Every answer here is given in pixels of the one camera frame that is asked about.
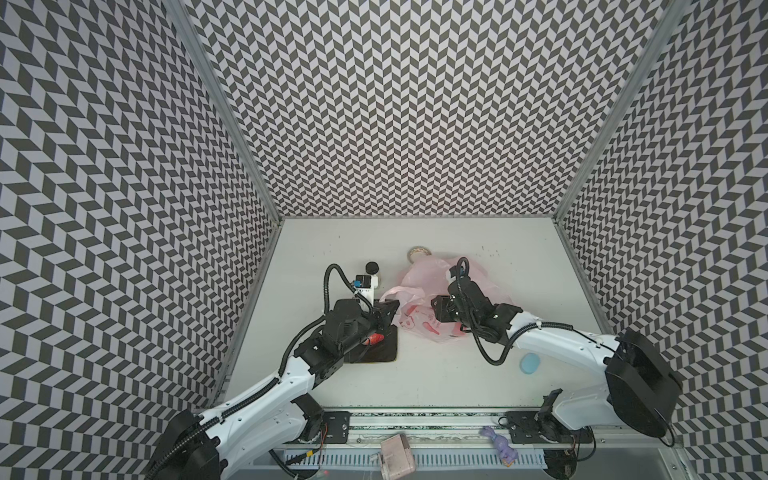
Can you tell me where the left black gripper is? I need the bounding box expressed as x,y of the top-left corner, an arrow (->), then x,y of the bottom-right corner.
340,299 -> 401,357

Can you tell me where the red fake apple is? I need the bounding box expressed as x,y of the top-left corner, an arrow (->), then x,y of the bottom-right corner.
363,333 -> 385,346

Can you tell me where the pink plastic bag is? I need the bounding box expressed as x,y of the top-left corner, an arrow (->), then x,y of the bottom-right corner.
380,256 -> 522,343

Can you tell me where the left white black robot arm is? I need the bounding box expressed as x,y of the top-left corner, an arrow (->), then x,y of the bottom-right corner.
143,261 -> 399,479

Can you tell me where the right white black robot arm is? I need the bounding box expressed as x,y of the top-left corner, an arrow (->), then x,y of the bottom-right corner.
433,257 -> 682,443

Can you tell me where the black rectangular tray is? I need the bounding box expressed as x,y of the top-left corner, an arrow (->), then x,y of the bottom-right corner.
344,326 -> 398,364

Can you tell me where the small jar black lid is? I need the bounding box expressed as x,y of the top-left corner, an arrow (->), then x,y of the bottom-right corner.
365,261 -> 380,278

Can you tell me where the tape roll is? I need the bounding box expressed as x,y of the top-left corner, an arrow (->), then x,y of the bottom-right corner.
407,246 -> 432,264

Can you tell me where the light blue oval object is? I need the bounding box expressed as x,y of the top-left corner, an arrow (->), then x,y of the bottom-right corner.
519,353 -> 541,375

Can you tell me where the pink small box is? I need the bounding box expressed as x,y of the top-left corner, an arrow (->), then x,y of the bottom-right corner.
379,433 -> 416,480

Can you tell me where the purple toy figure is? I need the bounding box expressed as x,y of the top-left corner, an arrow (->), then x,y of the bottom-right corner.
479,426 -> 519,467

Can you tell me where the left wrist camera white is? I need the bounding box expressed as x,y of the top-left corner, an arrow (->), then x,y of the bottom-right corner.
353,274 -> 379,304

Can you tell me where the aluminium front rail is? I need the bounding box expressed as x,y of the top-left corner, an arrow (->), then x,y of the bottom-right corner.
197,407 -> 679,451

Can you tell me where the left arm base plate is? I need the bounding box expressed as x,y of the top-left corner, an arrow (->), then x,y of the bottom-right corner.
299,410 -> 351,444

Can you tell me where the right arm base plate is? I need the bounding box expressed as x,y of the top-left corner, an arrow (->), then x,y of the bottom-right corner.
497,410 -> 594,446

